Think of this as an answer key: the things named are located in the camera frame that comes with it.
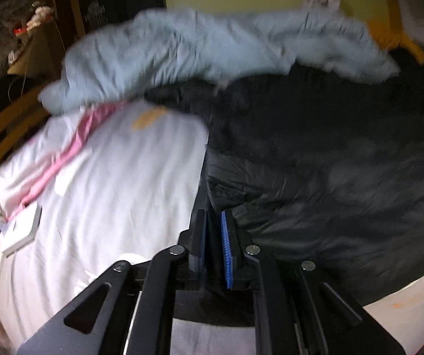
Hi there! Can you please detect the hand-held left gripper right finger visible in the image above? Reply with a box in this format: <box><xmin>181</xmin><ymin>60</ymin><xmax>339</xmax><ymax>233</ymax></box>
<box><xmin>221</xmin><ymin>211</ymin><xmax>407</xmax><ymax>355</ymax></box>

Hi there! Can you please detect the white printed bed sheet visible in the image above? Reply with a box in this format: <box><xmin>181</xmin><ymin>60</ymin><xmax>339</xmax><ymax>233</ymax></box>
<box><xmin>0</xmin><ymin>100</ymin><xmax>424</xmax><ymax>355</ymax></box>

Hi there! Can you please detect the white flat box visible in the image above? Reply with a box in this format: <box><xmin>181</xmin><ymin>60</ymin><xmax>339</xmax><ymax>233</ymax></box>
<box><xmin>1</xmin><ymin>205</ymin><xmax>43</xmax><ymax>258</ymax></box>

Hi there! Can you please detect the light blue duvet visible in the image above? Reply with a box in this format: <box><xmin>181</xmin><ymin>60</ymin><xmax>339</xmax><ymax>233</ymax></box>
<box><xmin>38</xmin><ymin>7</ymin><xmax>401</xmax><ymax>115</ymax></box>

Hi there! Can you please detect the pink cloth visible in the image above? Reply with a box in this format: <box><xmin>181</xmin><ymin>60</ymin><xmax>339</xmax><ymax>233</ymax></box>
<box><xmin>10</xmin><ymin>101</ymin><xmax>128</xmax><ymax>220</ymax></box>

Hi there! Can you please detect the white red plush toy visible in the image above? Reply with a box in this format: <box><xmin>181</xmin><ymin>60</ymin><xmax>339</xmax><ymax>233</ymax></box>
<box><xmin>27</xmin><ymin>5</ymin><xmax>54</xmax><ymax>29</ymax></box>

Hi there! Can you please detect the yellow pillow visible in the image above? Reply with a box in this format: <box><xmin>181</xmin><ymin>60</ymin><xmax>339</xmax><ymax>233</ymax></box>
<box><xmin>369</xmin><ymin>18</ymin><xmax>424</xmax><ymax>63</ymax></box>

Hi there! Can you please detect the black puffer jacket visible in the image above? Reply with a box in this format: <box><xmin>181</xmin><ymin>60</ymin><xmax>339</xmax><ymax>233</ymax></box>
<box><xmin>145</xmin><ymin>50</ymin><xmax>424</xmax><ymax>328</ymax></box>

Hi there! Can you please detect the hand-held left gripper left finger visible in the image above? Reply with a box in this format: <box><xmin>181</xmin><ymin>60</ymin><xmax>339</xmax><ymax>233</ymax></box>
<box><xmin>17</xmin><ymin>210</ymin><xmax>207</xmax><ymax>355</ymax></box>

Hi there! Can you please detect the wooden bed frame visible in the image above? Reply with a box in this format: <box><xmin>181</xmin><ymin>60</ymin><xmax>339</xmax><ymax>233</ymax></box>
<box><xmin>0</xmin><ymin>0</ymin><xmax>407</xmax><ymax>189</ymax></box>

